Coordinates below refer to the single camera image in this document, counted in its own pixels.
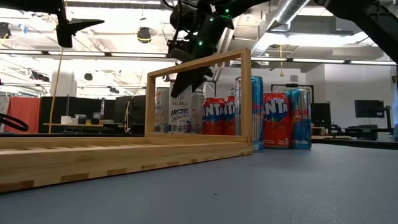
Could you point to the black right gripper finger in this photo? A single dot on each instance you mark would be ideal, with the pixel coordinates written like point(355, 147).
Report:
point(186, 82)

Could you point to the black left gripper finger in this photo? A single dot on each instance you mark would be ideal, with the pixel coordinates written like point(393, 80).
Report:
point(84, 23)

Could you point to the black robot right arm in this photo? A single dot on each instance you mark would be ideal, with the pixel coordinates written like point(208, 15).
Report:
point(357, 18)

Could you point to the wooden slatted shelf rack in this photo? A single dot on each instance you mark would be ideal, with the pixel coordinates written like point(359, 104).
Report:
point(93, 161)

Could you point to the red Fanta can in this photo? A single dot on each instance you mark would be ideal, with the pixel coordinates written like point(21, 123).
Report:
point(230, 118)
point(276, 124)
point(213, 121)

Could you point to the white round column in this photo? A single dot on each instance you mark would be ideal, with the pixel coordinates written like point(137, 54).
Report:
point(63, 84)

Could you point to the black hanging ceiling device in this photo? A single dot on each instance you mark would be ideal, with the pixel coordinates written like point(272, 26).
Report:
point(144, 35)

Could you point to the black partition panel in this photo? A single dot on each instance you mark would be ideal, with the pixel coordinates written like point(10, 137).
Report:
point(56, 109)

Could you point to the blue silver Red Bull can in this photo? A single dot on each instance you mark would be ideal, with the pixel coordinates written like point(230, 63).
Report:
point(300, 124)
point(257, 112)

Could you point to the white box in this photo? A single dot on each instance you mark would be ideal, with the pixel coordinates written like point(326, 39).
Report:
point(66, 120)

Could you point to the orange partition panel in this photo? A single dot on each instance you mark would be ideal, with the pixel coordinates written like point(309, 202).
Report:
point(23, 113)

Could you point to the wooden desk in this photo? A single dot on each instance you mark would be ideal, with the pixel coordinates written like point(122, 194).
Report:
point(93, 125)

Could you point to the black cabinet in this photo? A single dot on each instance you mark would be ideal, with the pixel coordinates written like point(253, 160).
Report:
point(321, 115)

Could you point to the black computer monitor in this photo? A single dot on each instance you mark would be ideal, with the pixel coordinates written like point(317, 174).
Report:
point(369, 109)

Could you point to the black office desk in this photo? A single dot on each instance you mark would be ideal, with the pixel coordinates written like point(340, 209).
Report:
point(367, 130)

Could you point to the blue panel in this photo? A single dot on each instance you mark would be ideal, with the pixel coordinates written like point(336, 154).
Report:
point(395, 105)

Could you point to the black dome camera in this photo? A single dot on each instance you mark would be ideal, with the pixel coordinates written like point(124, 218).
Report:
point(88, 76)

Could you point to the silver ventilation duct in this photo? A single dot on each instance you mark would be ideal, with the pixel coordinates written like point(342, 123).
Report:
point(289, 12)

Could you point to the grey wall vent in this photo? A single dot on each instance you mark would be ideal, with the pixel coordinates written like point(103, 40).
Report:
point(294, 78)

